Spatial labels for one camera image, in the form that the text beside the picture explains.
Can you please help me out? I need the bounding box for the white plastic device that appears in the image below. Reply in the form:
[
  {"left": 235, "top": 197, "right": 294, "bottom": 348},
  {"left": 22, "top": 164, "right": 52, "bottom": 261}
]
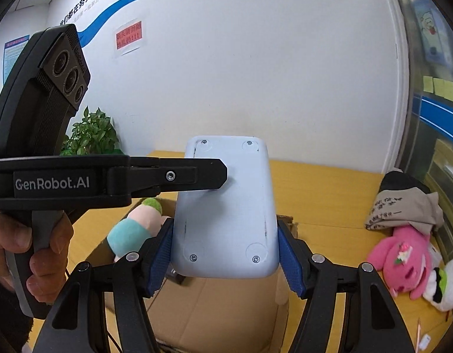
[{"left": 170, "top": 135, "right": 280, "bottom": 279}]

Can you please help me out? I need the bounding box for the blue wall poster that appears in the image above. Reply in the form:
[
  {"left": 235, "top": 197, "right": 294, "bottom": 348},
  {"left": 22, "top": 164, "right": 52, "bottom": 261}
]
[{"left": 2, "top": 35, "right": 31, "bottom": 86}]

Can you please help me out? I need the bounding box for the cartoon poster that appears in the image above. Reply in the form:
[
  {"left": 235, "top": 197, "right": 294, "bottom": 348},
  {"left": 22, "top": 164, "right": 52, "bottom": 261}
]
[{"left": 417, "top": 2, "right": 453, "bottom": 66}]

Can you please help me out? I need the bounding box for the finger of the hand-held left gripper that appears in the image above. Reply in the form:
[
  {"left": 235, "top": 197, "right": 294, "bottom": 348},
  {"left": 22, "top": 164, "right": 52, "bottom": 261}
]
[{"left": 108, "top": 155, "right": 229, "bottom": 199}]

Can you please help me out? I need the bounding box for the pink plush toy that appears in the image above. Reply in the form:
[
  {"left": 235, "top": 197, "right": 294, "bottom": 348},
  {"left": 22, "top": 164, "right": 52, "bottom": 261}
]
[{"left": 366, "top": 224, "right": 434, "bottom": 300}]

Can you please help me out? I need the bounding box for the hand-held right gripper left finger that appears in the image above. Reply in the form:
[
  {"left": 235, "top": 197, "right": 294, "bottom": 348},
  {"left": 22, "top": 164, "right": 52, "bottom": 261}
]
[{"left": 33, "top": 218, "right": 174, "bottom": 353}]

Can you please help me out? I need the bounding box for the teal plush toy green hair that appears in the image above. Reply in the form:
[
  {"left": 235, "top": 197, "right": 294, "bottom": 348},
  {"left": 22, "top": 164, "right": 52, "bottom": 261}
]
[{"left": 107, "top": 197, "right": 169, "bottom": 263}]

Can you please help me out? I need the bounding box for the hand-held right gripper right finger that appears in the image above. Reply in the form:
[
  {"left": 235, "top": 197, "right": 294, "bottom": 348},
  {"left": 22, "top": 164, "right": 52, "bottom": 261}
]
[{"left": 277, "top": 219, "right": 416, "bottom": 353}]

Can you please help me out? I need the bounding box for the red wall notice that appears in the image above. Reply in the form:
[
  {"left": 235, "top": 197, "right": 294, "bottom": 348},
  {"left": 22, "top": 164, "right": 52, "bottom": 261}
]
[{"left": 113, "top": 19, "right": 145, "bottom": 56}]

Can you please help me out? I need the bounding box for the white and green plush toy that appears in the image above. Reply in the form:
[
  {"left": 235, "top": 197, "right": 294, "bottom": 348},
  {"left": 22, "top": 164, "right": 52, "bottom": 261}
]
[{"left": 423, "top": 259, "right": 453, "bottom": 312}]

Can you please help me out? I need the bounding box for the person's left forearm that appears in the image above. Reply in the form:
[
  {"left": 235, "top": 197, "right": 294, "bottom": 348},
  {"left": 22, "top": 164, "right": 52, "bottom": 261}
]
[{"left": 0, "top": 274, "right": 34, "bottom": 353}]

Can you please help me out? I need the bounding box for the green potted plant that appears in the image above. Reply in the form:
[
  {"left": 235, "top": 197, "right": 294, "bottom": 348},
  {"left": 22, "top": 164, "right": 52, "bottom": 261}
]
[{"left": 59, "top": 106, "right": 123, "bottom": 157}]

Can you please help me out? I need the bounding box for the grey printed cloth bag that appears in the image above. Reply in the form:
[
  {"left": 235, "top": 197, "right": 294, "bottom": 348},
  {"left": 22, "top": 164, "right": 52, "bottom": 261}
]
[{"left": 364, "top": 169, "right": 446, "bottom": 234}]

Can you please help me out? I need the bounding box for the person's left hand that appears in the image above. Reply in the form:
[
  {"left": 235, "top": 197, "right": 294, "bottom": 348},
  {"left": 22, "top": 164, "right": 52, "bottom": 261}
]
[{"left": 0, "top": 210, "right": 74, "bottom": 304}]

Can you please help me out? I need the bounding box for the brown cardboard box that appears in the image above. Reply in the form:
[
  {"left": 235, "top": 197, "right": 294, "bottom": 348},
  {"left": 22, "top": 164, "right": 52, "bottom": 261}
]
[{"left": 74, "top": 197, "right": 301, "bottom": 353}]

